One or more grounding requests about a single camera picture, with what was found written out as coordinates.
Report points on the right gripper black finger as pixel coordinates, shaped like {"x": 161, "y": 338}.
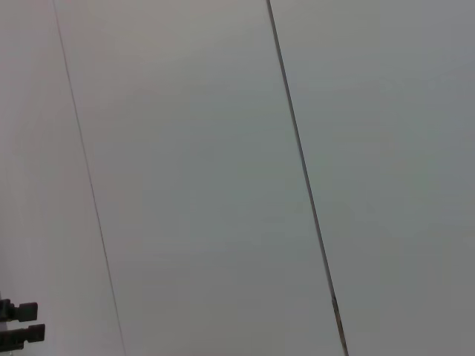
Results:
{"x": 31, "y": 333}
{"x": 24, "y": 311}

